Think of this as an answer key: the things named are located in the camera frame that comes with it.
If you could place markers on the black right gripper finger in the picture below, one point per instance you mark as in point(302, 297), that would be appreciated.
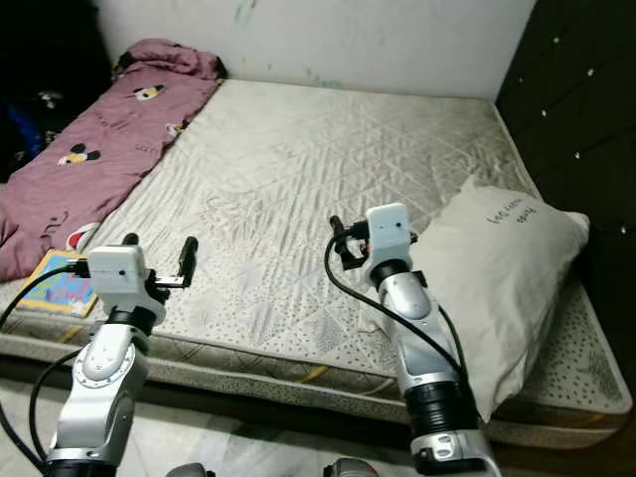
point(337, 231)

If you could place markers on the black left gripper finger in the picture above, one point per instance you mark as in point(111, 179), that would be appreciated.
point(189, 258)
point(130, 240)

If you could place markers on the yellow blue children's picture book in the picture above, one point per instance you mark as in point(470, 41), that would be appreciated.
point(50, 293)

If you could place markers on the white pillow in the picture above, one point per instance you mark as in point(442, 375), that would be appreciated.
point(507, 268)

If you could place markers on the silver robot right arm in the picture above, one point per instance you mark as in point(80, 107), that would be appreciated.
point(417, 328)

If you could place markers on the white quilted mattress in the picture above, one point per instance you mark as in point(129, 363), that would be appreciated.
point(278, 179)

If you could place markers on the purple cartoon print blanket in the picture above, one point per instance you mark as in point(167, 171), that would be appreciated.
point(79, 169)

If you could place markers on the dotted lower mattress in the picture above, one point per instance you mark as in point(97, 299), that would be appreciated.
point(238, 393)

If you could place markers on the grey robot right leg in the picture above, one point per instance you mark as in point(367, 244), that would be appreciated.
point(350, 468)

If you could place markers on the black tufted headboard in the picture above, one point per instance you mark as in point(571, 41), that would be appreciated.
point(576, 99)

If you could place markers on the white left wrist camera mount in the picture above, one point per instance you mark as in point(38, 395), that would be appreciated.
point(119, 273)

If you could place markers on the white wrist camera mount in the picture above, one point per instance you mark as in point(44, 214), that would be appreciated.
point(391, 234)
point(119, 273)

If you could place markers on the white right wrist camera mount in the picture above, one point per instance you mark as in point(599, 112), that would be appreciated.
point(391, 234)

